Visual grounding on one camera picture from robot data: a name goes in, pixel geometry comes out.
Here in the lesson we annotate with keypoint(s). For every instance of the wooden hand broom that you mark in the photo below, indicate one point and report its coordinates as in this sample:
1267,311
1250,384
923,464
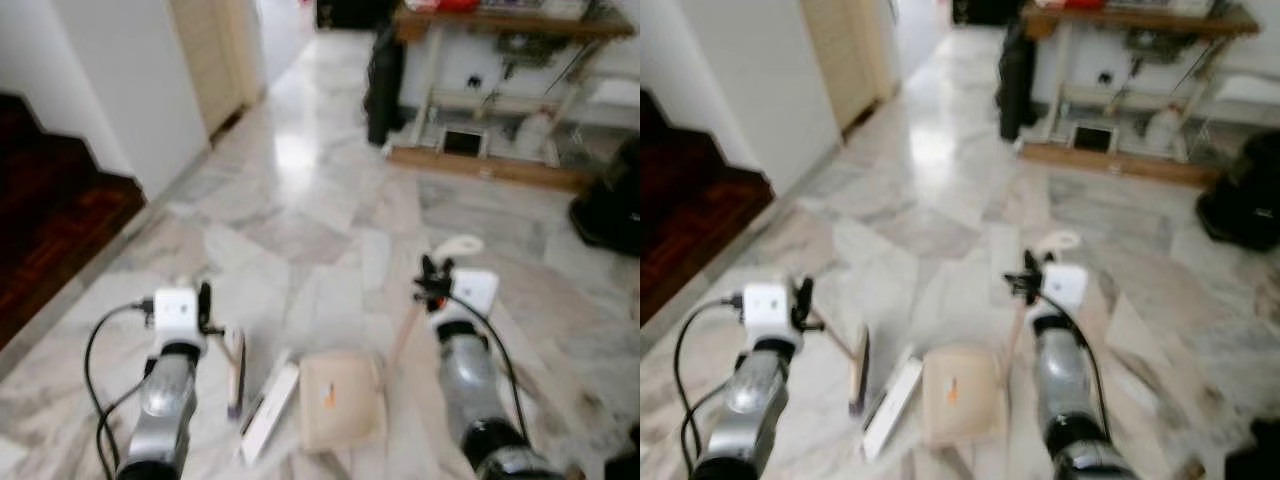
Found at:
859,372
236,375

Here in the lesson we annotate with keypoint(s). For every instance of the white cardboard box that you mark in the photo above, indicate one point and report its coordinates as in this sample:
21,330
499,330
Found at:
270,410
892,405

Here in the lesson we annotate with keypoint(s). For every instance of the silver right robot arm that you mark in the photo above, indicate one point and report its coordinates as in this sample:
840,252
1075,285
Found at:
470,390
1065,385

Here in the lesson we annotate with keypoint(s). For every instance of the dark wooden staircase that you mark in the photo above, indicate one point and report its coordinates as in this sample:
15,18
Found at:
690,215
50,210

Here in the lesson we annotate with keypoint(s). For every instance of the white plastic bottle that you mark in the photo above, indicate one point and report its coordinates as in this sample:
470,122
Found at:
535,135
1165,130

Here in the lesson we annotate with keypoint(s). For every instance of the tall black bag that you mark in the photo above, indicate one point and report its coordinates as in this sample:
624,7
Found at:
1016,85
384,85

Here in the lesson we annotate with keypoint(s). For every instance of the black round container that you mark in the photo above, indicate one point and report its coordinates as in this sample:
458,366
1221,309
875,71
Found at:
612,205
1245,200

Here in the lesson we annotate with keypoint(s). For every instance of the light wooden louvred door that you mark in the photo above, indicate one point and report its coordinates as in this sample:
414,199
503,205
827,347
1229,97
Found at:
850,55
215,60

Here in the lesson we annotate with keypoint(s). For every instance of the wooden console table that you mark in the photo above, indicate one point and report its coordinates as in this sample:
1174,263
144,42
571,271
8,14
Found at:
1130,22
500,25

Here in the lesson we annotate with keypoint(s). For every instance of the red item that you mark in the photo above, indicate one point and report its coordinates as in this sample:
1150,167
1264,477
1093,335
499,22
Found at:
445,4
1085,3

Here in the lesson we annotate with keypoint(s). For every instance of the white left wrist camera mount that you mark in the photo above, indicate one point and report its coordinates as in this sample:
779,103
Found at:
767,305
175,310

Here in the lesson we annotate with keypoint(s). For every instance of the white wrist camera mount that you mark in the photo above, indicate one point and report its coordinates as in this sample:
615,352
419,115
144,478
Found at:
175,310
767,305
475,290
1066,287

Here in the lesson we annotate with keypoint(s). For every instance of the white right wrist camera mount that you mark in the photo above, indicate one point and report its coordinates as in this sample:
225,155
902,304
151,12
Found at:
475,290
1066,287

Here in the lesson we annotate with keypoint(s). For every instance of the small white picture frame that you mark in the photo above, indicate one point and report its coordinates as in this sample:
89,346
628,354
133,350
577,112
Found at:
1092,138
463,143

